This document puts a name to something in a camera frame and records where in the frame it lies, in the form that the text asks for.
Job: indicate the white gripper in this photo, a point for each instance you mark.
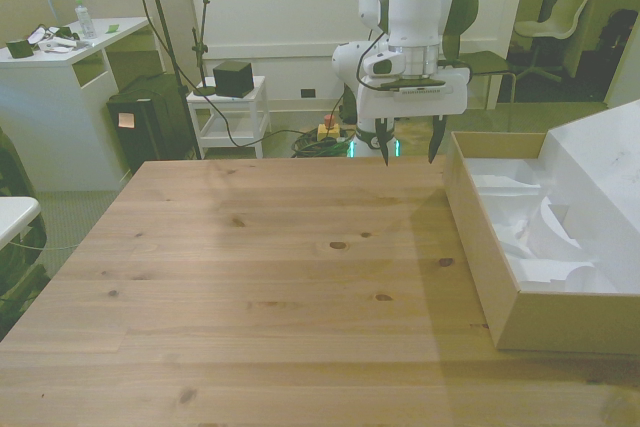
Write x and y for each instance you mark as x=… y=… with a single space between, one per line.
x=415 y=97

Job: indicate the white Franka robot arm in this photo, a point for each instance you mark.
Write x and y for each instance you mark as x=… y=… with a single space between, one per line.
x=414 y=7

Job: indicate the yellow emergency stop box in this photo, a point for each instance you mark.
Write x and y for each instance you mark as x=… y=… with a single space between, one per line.
x=329 y=129

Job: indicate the white box lid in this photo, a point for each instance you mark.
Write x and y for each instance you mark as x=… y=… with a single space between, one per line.
x=595 y=182

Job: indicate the brown cardboard box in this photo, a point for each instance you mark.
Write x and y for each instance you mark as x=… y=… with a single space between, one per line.
x=545 y=307

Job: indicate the small black box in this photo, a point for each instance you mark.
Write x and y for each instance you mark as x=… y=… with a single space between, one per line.
x=19 y=48

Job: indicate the dark green chair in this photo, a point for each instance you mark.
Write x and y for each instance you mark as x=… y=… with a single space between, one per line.
x=482 y=64

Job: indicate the white paper packing insert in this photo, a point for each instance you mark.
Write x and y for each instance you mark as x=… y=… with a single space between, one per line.
x=535 y=227

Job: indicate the white step stool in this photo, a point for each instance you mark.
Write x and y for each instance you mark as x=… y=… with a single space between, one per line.
x=230 y=117

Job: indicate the white swivel chair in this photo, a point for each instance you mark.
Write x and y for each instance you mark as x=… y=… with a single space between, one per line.
x=552 y=22

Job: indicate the black cube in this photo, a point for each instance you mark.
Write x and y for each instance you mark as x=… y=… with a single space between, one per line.
x=232 y=79

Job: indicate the black microphone stand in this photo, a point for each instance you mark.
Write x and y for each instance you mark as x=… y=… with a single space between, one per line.
x=202 y=57

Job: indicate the black computer tower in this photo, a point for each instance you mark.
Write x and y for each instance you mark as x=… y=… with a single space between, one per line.
x=147 y=122

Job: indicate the black tripod stand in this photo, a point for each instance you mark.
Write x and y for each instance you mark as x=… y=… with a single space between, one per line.
x=160 y=22

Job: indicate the green sticky note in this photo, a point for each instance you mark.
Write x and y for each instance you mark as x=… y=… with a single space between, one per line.
x=113 y=27

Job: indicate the clear plastic bottle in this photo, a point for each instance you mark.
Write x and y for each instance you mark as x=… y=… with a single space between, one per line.
x=85 y=22

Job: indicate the white desk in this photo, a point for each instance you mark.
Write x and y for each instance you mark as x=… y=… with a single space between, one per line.
x=55 y=97

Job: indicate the white round table edge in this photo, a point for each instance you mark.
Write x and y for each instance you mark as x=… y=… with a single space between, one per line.
x=14 y=217

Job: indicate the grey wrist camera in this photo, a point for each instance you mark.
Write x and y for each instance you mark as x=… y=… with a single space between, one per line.
x=382 y=65

